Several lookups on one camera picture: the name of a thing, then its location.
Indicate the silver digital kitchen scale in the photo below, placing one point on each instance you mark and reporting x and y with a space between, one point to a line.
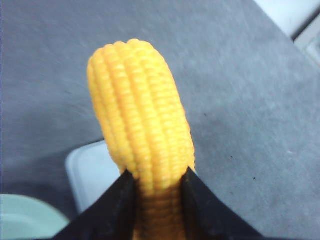
91 171

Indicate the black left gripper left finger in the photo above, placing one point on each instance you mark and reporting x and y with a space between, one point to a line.
111 217

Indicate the light green oval plate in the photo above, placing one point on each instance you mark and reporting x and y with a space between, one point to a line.
27 218

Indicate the yellow corn cob piece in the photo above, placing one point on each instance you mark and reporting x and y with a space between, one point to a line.
144 125

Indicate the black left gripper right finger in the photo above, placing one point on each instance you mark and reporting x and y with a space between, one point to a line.
208 218

